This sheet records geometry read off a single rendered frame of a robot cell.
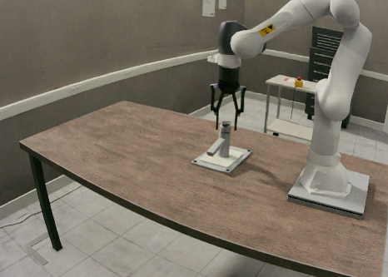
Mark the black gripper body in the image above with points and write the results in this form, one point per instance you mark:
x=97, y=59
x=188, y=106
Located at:
x=230, y=77

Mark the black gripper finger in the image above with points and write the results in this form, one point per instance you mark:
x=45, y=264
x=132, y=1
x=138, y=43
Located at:
x=216, y=109
x=238, y=112

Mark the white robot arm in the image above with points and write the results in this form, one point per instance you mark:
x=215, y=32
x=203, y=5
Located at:
x=323, y=173

